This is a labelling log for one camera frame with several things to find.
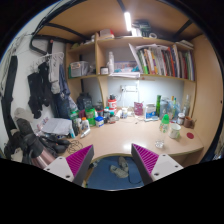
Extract grey slipper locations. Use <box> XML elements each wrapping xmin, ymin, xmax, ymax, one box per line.
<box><xmin>110</xmin><ymin>165</ymin><xmax>128</xmax><ymax>178</ymax></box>

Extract wooden shelf unit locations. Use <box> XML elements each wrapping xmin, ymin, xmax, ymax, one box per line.
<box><xmin>66</xmin><ymin>34</ymin><xmax>196</xmax><ymax>111</ymax></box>

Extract white bottle on shelf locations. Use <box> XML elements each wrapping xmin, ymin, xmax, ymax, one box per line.
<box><xmin>107</xmin><ymin>51</ymin><xmax>114</xmax><ymax>74</ymax></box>

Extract row of books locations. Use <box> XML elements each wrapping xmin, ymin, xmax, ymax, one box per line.
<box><xmin>129</xmin><ymin>44</ymin><xmax>195</xmax><ymax>81</ymax></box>

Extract red round coaster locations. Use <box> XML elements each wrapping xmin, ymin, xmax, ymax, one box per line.
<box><xmin>186</xmin><ymin>132</ymin><xmax>194</xmax><ymax>139</ymax></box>

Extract white papers stack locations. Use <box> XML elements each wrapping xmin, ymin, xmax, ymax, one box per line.
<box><xmin>42</xmin><ymin>118</ymin><xmax>72</xmax><ymax>135</ymax></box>

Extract white ceramic mug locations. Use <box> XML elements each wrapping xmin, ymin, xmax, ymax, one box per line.
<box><xmin>168</xmin><ymin>123</ymin><xmax>181</xmax><ymax>139</ymax></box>

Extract green canister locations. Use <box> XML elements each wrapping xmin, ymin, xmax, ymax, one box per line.
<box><xmin>85</xmin><ymin>108</ymin><xmax>95</xmax><ymax>127</ymax></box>

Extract white bottle orange cap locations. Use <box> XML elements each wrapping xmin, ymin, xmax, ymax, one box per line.
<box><xmin>81</xmin><ymin>117</ymin><xmax>90</xmax><ymax>132</ymax></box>

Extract clear spray bottle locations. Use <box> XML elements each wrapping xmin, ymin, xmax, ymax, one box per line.
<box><xmin>182</xmin><ymin>94</ymin><xmax>190</xmax><ymax>116</ymax></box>

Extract brown cup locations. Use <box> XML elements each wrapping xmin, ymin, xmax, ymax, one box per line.
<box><xmin>184</xmin><ymin>116</ymin><xmax>194</xmax><ymax>128</ymax></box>

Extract clear bottle green cap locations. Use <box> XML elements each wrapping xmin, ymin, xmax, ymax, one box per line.
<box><xmin>159</xmin><ymin>114</ymin><xmax>169</xmax><ymax>133</ymax></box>

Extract clear plastic storage box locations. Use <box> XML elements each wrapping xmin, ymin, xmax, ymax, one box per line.
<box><xmin>69</xmin><ymin>61</ymin><xmax>89</xmax><ymax>78</ymax></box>

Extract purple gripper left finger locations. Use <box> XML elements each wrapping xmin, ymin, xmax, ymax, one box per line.
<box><xmin>45</xmin><ymin>145</ymin><xmax>94</xmax><ymax>186</ymax></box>

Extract clear drinking glass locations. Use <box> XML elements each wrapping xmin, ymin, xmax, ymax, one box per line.
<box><xmin>155</xmin><ymin>132</ymin><xmax>165</xmax><ymax>148</ymax></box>

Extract black backpack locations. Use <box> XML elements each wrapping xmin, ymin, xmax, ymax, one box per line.
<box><xmin>4</xmin><ymin>118</ymin><xmax>34</xmax><ymax>164</ymax></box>

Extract blue white box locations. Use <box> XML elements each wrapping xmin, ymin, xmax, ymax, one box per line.
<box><xmin>95</xmin><ymin>116</ymin><xmax>104</xmax><ymax>127</ymax></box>

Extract tall green bottle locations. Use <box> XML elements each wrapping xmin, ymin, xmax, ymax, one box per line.
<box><xmin>156</xmin><ymin>95</ymin><xmax>161</xmax><ymax>117</ymax></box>

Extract white power strip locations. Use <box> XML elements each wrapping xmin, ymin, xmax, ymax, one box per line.
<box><xmin>121</xmin><ymin>85</ymin><xmax>137</xmax><ymax>92</ymax></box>

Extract hanging dark clothes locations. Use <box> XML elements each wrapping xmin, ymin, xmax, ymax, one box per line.
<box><xmin>28</xmin><ymin>52</ymin><xmax>70</xmax><ymax>119</ymax></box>

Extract blue floor mat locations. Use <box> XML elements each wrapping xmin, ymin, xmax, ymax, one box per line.
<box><xmin>87</xmin><ymin>156</ymin><xmax>143</xmax><ymax>190</ymax></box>

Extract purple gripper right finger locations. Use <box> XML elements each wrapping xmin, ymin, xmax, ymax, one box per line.
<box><xmin>131</xmin><ymin>144</ymin><xmax>182</xmax><ymax>185</ymax></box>

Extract red lidded jar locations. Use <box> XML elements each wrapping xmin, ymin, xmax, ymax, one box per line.
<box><xmin>108</xmin><ymin>95</ymin><xmax>117</xmax><ymax>110</ymax></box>

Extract pink patterned pouch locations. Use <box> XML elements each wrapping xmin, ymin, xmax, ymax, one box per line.
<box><xmin>134</xmin><ymin>102</ymin><xmax>143</xmax><ymax>116</ymax></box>

